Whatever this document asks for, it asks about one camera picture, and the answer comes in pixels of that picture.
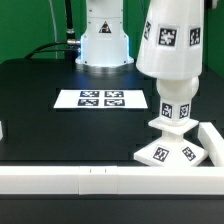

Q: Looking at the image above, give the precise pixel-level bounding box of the white lamp bulb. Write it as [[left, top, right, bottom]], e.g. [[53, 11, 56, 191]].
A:
[[156, 77, 199, 126]]

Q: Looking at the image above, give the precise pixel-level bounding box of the white lamp base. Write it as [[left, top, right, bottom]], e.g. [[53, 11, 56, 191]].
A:
[[134, 118, 208, 168]]

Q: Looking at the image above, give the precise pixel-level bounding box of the white lamp shade cone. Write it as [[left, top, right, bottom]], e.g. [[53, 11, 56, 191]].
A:
[[136, 0, 204, 80]]

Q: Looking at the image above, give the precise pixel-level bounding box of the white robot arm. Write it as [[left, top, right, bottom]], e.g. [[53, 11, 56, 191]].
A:
[[75, 0, 134, 73]]

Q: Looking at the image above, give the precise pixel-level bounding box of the white marker sheet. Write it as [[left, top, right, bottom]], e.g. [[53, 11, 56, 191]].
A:
[[54, 90, 147, 109]]

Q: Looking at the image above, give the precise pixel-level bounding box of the white part at left edge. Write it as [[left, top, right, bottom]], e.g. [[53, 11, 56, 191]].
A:
[[0, 121, 3, 141]]

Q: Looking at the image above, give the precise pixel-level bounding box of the black cable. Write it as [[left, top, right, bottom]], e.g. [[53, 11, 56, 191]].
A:
[[24, 0, 82, 60]]

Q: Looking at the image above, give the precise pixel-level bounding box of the white table border frame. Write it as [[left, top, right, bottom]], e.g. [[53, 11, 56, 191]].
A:
[[0, 122, 224, 195]]

